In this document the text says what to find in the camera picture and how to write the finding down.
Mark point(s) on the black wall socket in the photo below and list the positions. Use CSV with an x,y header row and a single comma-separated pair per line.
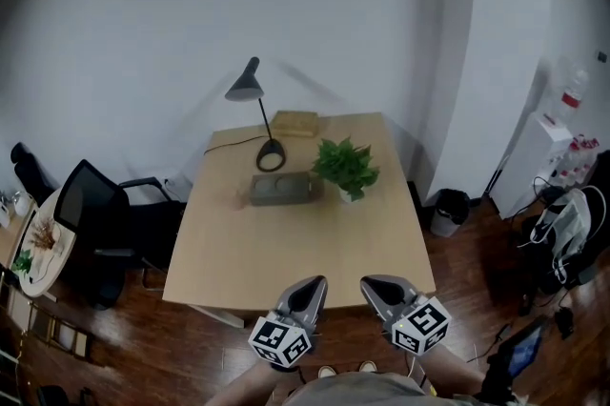
x,y
603,56

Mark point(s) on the person's left shoe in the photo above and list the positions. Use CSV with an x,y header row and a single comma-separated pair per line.
x,y
326,371

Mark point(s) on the person's right shoe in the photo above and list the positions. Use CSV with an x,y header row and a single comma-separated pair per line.
x,y
367,366

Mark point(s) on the white and black bag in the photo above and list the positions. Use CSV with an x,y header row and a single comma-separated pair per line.
x,y
564,228

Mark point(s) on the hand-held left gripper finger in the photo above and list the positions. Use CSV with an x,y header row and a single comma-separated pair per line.
x,y
300,289
321,294

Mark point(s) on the group of red-capped bottles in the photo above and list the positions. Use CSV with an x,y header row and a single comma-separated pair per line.
x,y
577,156

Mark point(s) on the clear water jug red label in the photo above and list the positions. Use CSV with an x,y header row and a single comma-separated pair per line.
x,y
572,89

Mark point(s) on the black screen on stand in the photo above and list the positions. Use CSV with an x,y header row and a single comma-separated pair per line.
x,y
522,347

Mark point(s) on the black trash bin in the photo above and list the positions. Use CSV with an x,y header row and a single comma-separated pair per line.
x,y
449,212

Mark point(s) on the green potted plant white pot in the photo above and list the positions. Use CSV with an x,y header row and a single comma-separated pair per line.
x,y
347,167

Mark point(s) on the dried brown flower bunch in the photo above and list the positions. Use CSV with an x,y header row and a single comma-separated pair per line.
x,y
44,233

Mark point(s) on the white round lamp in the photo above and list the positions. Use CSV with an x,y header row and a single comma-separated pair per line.
x,y
21,202

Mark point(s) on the round wooden side table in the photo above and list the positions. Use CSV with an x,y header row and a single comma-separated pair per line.
x,y
59,251

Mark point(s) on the white water dispenser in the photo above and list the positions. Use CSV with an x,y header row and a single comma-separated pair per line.
x,y
529,166

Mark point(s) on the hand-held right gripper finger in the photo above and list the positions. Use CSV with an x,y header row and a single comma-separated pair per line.
x,y
395,286
371,294

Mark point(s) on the grey two-hole desk organizer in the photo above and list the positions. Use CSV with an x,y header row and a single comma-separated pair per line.
x,y
286,188

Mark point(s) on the small green plant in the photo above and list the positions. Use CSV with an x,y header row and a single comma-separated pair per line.
x,y
23,262

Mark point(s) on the wooden frame rack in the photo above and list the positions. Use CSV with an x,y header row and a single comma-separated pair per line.
x,y
52,328

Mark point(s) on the person's right forearm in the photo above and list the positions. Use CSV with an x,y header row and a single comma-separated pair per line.
x,y
450,371

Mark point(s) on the person's shoe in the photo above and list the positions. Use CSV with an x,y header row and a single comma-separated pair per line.
x,y
326,371
367,366

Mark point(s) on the black desk lamp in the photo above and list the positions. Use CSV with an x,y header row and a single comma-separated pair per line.
x,y
244,86

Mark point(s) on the black mesh office chair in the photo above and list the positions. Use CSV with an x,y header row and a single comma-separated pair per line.
x,y
90,204

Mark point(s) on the person's grey shirt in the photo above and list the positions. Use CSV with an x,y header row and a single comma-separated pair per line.
x,y
372,390

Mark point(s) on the person's left forearm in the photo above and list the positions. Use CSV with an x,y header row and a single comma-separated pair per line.
x,y
243,387

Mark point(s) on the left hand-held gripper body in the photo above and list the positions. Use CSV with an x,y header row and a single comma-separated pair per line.
x,y
278,337

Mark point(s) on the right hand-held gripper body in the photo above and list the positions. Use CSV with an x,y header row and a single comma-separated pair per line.
x,y
421,329

